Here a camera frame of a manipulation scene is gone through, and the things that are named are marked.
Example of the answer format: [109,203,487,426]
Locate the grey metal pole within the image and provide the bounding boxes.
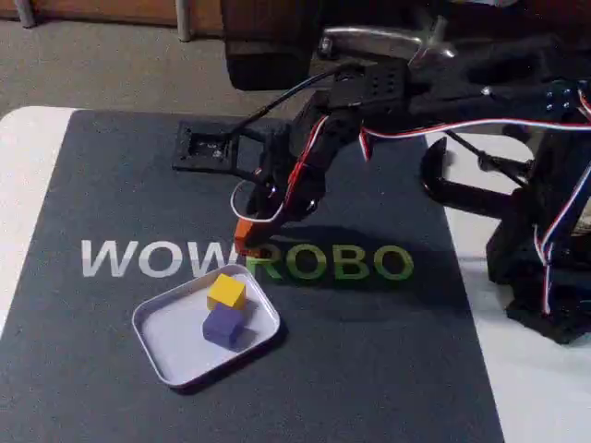
[175,0,193,42]
[15,0,36,29]

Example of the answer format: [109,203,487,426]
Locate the red white blue servo cable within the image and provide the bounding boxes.
[356,116,591,162]

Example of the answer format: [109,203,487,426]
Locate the black camera cable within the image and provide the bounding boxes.
[225,64,356,139]

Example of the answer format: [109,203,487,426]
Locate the black mat with WOWROBO print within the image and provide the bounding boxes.
[0,109,507,443]

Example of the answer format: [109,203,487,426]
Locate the red white base wire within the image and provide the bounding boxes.
[532,159,591,317]

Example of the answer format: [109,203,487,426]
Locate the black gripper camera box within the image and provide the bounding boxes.
[171,118,296,180]

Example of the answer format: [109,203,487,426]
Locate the black table clamp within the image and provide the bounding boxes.
[417,137,533,217]

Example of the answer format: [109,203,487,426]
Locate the orange wooden block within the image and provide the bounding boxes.
[234,218,265,256]

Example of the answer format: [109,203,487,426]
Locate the chrome office chair base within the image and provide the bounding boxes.
[317,17,459,68]

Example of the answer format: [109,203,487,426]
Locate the brown wooden panel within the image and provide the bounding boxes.
[0,0,223,27]

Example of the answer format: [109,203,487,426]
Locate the white metal tray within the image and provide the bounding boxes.
[131,264,282,388]

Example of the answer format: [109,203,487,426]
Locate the yellow wooden block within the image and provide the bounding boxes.
[206,272,247,311]

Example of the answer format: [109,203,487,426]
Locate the white looped gripper wire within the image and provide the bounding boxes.
[229,114,334,225]

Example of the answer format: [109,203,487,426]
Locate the purple wooden block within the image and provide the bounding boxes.
[201,306,245,348]

